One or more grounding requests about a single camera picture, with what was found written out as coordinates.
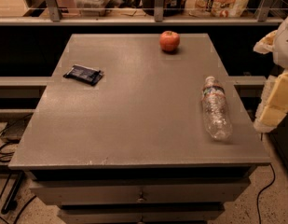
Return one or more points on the clear plastic container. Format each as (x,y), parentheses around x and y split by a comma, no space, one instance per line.
(91,7)

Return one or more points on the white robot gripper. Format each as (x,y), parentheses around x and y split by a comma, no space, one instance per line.
(284,46)

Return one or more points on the printed snack bag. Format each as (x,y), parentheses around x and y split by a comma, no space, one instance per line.
(218,8)

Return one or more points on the grey cabinet with drawers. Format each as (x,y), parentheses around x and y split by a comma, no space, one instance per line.
(133,149)

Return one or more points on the clear plastic water bottle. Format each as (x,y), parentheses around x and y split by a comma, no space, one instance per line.
(215,110)

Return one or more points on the metal shelf rail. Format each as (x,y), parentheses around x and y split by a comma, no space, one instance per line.
(133,12)

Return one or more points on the dark snack bar wrapper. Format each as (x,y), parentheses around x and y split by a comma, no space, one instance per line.
(84,74)

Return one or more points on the red apple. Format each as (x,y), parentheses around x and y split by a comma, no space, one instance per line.
(169,41)

